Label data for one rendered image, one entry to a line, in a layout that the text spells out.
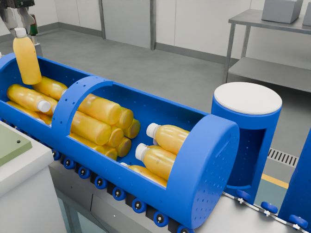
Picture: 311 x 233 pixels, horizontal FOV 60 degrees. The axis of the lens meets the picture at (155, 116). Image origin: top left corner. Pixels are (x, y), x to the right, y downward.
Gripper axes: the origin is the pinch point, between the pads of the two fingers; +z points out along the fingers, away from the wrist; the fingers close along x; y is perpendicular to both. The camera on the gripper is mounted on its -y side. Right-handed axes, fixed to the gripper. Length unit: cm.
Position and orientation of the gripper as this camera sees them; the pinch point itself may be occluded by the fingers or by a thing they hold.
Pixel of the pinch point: (19, 31)
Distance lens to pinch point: 107.2
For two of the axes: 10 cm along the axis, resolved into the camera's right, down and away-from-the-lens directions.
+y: 8.1, 3.2, -4.9
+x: 5.8, -4.4, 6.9
